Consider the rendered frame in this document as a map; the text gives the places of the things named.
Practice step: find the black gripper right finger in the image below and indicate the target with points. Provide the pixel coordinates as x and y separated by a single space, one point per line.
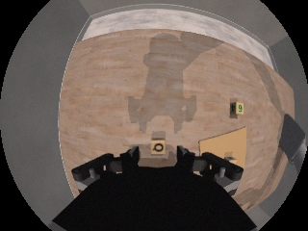
223 172

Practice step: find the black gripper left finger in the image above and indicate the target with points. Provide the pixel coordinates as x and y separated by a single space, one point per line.
93 170

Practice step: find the tan flat mat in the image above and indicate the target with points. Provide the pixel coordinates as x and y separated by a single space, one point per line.
232 144

